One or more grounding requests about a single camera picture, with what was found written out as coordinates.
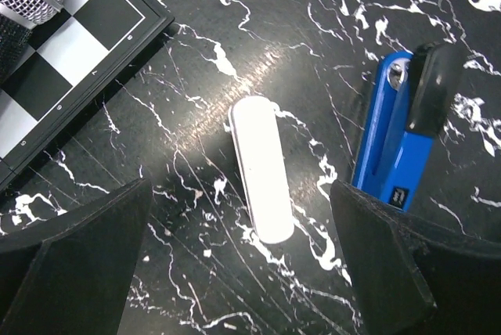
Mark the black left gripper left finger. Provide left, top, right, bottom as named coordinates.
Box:
left=1, top=178, right=152, bottom=334

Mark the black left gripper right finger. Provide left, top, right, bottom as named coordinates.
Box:
left=330, top=180, right=500, bottom=334

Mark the black white chessboard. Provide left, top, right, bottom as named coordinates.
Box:
left=1, top=0, right=174, bottom=187

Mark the black microphone silver grille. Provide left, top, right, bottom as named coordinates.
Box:
left=1, top=0, right=64, bottom=81

